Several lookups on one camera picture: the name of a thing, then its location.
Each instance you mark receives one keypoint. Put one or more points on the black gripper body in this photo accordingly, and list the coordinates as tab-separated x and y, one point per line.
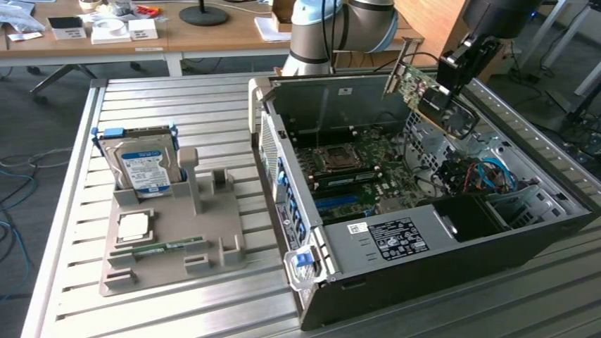
502	17

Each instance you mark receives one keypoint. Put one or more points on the hard disk in blue carrier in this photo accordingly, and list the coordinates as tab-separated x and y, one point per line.
140	169

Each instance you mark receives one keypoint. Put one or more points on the orange small item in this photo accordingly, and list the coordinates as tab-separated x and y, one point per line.
149	11

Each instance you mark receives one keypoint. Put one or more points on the white paper label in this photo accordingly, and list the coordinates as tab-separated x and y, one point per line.
24	36

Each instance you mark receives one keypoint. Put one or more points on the blue release latch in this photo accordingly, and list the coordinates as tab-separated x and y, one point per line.
300	261

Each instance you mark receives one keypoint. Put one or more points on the brown cardboard box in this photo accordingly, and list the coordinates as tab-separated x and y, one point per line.
281	12

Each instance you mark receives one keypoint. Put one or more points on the white box with black top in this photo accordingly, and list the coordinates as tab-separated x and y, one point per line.
66	30

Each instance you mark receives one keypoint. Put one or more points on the black round lamp base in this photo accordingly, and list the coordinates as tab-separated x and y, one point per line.
204	15

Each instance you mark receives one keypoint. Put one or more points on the plain white box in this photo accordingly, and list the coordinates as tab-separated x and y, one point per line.
141	30

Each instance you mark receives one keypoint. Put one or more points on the light wooden office desk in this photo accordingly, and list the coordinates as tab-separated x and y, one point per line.
46	49
210	35

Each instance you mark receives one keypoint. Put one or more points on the green motherboard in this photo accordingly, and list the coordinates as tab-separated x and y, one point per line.
346	213

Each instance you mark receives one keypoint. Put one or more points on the grey power supply unit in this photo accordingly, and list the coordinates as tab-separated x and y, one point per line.
356	239

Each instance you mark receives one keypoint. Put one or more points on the CPU socket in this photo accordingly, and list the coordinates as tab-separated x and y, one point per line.
338	158

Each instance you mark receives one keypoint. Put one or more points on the clear plastic bag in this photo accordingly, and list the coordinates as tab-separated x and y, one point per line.
18	17

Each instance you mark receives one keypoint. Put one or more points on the grey chipset heatsink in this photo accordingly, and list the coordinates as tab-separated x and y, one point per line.
391	206

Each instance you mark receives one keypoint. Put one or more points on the black open PC case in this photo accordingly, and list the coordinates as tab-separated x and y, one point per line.
422	281

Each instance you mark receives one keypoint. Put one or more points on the beige tape roll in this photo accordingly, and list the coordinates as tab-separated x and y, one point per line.
88	4

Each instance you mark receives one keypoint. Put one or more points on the metal disk bay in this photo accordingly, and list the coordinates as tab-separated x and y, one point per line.
539	207

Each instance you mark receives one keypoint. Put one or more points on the silver CPU chip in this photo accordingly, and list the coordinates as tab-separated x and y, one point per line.
132	227

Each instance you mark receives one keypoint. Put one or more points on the grey plastic parts rack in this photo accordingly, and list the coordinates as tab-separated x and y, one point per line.
178	225

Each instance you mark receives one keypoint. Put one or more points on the green graphics card black cooler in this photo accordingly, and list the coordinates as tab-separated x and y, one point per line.
462	118

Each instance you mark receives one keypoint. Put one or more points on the white paper stack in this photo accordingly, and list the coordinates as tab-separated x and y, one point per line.
272	31

